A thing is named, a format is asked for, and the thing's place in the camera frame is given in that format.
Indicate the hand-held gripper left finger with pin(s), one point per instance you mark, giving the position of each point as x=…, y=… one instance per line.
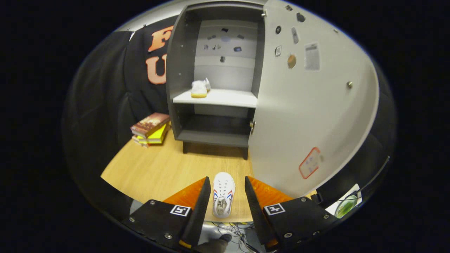
x=198, y=211

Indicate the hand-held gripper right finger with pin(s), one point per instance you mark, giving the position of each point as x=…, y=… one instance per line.
x=256, y=211

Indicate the white shoe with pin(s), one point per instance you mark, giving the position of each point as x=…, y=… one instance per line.
x=224, y=184
x=198, y=88

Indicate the beige shoe cabinet door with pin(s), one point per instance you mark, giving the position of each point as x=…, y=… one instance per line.
x=316, y=123

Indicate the grey shoe cabinet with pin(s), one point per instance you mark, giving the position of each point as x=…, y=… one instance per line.
x=182, y=70

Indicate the yellow black striped tape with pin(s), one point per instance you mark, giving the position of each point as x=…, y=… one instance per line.
x=230, y=224

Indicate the dark rounded object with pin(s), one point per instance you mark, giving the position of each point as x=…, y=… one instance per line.
x=214, y=245

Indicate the yellow book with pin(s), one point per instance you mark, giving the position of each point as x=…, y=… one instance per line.
x=157, y=135

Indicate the green round container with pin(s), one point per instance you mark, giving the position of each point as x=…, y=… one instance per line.
x=346, y=206

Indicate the white paper sheet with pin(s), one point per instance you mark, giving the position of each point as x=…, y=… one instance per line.
x=351, y=191

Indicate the brown cover book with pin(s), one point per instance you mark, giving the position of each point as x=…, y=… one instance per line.
x=149, y=123

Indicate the black backdrop cloth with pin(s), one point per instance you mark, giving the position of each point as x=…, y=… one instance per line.
x=105, y=98

